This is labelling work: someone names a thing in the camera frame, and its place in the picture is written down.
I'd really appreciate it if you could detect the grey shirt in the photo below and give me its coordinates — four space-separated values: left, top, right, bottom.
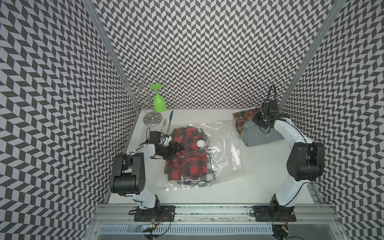
241 121 284 147

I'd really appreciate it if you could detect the red black buffalo plaid shirt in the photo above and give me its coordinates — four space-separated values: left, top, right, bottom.
164 126 208 181

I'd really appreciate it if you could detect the clear plastic vacuum bag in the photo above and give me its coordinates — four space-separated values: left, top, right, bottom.
140 122 243 192

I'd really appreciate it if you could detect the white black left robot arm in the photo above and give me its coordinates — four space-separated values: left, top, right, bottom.
110 143 185 211

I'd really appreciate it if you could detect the white round bag valve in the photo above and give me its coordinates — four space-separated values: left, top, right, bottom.
196 140 206 148

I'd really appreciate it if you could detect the black white plaid shirt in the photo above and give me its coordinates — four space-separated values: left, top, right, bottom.
177 150 216 186

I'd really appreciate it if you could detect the blue green pen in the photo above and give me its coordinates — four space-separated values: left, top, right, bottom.
167 111 174 134

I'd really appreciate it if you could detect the green plastic wine glass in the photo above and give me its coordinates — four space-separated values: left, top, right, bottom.
150 84 167 113

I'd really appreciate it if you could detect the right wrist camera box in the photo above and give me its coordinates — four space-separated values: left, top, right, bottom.
265 100 279 113

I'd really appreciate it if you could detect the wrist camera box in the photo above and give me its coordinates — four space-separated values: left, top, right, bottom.
265 100 279 113
147 131 169 146

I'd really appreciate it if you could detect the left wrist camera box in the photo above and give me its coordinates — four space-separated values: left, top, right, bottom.
147 131 169 146

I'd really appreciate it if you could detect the black corrugated cable conduit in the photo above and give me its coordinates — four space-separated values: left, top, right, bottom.
265 84 278 104

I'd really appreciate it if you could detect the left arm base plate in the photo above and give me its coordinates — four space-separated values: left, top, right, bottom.
134 205 176 222

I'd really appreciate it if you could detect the left electronics board with wires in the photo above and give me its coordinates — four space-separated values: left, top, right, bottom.
143 212 173 240

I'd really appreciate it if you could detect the electronics board with wires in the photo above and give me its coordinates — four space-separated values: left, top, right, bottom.
272 221 303 240
143 212 173 240

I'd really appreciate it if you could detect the aluminium frame right floor rail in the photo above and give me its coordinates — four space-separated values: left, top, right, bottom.
275 108 325 205

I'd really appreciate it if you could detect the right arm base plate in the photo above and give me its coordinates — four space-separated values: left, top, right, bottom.
253 206 297 223

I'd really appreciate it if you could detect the right electronics board with wires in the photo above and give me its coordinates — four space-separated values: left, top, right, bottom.
272 221 303 240

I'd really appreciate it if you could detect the aluminium front rail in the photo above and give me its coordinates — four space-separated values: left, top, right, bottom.
90 204 342 225

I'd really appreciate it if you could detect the aluminium frame corner post right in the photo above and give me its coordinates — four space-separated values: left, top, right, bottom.
279 0 347 110

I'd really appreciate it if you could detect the aluminium frame corner post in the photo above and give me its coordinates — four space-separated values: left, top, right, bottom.
82 0 141 112
279 0 347 110

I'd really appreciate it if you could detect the aluminium frame corner post left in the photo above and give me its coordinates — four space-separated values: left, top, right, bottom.
82 0 141 112

